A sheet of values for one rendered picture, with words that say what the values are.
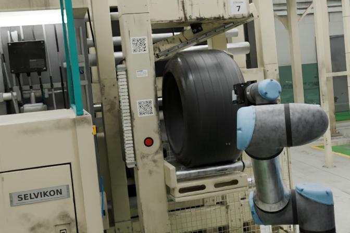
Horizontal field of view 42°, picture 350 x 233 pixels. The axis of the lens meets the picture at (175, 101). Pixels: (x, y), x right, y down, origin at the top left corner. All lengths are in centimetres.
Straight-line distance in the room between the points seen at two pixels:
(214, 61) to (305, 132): 96
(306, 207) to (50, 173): 80
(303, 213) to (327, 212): 7
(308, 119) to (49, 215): 71
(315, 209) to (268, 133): 43
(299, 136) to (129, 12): 116
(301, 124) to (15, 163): 74
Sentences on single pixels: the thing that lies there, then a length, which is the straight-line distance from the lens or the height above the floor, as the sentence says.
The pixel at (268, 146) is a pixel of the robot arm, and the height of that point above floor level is 114.
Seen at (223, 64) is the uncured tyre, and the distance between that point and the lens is 207.
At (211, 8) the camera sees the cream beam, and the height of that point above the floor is 170.
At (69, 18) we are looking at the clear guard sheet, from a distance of 123.
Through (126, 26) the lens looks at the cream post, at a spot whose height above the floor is 160.
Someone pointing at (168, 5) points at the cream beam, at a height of 173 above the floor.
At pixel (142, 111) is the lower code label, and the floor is 120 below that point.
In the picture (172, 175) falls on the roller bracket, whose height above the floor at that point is 92.
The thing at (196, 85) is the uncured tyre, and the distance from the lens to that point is 197.
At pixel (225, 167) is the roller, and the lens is 215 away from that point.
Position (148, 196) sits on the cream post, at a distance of 215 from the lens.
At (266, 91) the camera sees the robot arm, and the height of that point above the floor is 127.
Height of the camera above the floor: 134
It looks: 3 degrees down
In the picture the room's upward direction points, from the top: 5 degrees counter-clockwise
